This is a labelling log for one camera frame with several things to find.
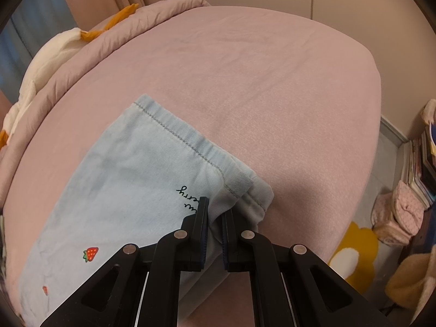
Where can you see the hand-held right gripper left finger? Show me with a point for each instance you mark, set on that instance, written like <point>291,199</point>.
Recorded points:
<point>203,245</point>

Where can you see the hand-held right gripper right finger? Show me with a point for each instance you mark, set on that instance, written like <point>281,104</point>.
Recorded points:
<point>224,245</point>

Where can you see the light blue denim pants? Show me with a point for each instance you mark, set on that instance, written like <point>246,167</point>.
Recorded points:
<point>136,194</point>

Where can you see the yellow flower floor mat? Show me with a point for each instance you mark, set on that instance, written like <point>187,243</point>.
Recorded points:
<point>361,245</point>

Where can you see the bed with pink sheet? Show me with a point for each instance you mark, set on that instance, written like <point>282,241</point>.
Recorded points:
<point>255,92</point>

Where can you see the pink fabric pouch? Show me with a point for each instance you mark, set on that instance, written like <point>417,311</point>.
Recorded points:
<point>398,218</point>

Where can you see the stack of books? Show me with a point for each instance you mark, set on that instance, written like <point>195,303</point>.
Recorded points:
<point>419,177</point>

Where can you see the pink flower-print comforter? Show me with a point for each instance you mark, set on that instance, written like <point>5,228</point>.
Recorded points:
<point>102,47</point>

